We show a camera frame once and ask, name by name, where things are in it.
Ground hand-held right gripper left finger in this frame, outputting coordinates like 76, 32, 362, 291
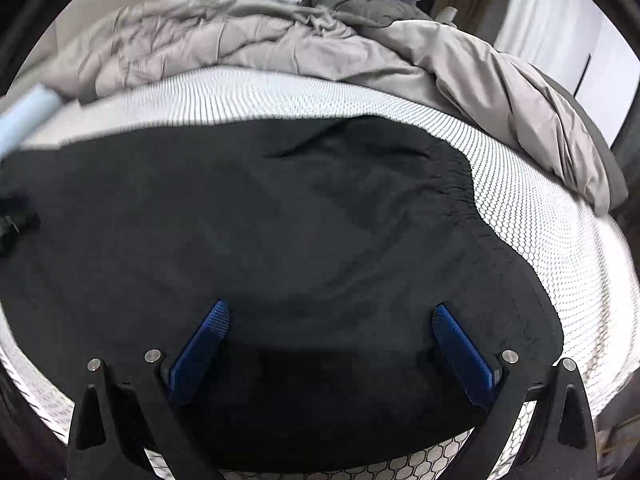
67, 301, 231, 480

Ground beige padded headboard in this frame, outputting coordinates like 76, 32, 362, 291
10, 0, 156, 98

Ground black pants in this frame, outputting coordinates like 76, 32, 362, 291
0, 115, 566, 466

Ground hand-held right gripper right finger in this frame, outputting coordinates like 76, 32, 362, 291
432, 303, 598, 480

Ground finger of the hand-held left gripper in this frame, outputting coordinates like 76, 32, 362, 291
0, 187, 42, 261

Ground grey quilted duvet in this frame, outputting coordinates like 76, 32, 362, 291
55, 0, 628, 216

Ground bed with honeycomb sheet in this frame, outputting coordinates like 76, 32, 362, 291
0, 65, 637, 480

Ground light blue pillow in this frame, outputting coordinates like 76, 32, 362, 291
0, 85, 63, 161

